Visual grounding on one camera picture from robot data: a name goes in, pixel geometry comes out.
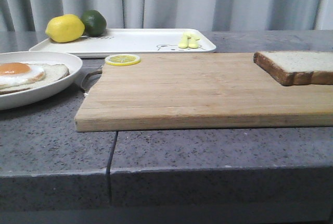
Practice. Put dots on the yellow lemon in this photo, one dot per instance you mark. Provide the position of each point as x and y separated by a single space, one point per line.
66 28

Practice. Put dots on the white round plate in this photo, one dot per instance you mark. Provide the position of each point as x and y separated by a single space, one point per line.
17 99

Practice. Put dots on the yellow plastic fork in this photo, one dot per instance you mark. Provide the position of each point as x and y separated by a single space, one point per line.
183 43

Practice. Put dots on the lemon slice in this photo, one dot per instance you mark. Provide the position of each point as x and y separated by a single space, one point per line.
122 60

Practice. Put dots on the wooden cutting board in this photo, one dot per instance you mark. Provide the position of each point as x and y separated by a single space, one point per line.
186 91

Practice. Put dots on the bread slice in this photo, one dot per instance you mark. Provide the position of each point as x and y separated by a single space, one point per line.
296 67
52 73

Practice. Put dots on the fried egg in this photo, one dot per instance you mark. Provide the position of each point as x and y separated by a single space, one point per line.
15 74

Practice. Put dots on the grey curtain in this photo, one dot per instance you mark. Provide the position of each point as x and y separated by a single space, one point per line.
204 15

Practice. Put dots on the white rectangular bear tray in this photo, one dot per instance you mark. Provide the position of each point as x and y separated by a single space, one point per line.
118 41

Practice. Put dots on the green lime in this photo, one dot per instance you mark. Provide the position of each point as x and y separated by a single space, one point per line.
95 23

